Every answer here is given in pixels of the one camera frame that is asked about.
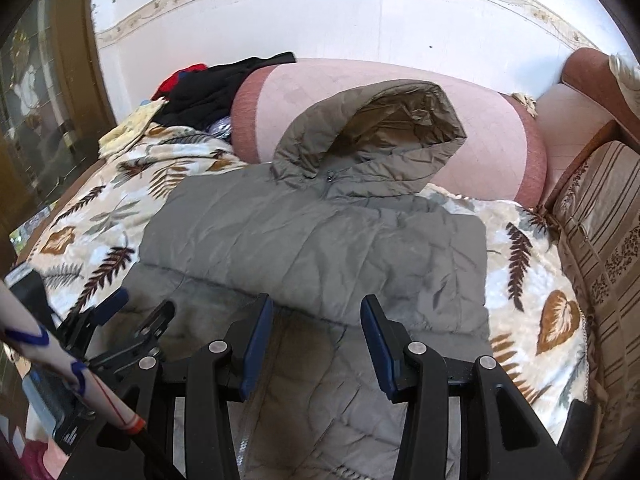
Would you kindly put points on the olive quilted hooded jacket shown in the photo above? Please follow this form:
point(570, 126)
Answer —
point(300, 240)

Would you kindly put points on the black garment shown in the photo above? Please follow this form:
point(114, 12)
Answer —
point(200, 95)

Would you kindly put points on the white crumpled cloth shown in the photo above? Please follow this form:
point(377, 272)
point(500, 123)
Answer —
point(625, 72)

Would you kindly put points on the red garment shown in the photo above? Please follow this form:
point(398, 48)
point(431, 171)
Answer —
point(172, 82)

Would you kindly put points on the pink sofa armrest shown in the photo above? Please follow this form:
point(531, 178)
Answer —
point(575, 110)

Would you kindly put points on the pink bolster pillow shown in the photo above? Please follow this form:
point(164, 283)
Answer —
point(280, 95)

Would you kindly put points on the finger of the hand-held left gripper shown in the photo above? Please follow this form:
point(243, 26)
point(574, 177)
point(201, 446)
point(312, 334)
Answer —
point(147, 327)
point(111, 306)

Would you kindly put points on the striped sofa cushion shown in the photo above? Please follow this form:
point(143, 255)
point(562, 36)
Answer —
point(600, 240)

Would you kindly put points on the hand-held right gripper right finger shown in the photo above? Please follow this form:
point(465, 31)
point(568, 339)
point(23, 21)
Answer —
point(381, 355)

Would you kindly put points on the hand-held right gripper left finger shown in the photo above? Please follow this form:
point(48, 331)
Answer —
point(255, 341)

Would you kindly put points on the leaf print blanket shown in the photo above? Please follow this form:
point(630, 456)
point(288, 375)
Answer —
point(525, 270)

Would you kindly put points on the shiny plastic bag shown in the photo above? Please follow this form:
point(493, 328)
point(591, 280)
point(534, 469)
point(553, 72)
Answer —
point(220, 127)

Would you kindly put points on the pale yellow cloth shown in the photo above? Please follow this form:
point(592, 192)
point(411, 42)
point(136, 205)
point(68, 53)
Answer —
point(130, 130)

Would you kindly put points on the dark object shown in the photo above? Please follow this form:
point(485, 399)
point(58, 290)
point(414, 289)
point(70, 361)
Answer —
point(577, 430)

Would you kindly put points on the green printed sheet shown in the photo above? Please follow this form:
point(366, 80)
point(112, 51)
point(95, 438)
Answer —
point(30, 230)

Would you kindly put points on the cream floral cloth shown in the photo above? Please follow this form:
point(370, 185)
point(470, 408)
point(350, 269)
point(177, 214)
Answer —
point(522, 104)

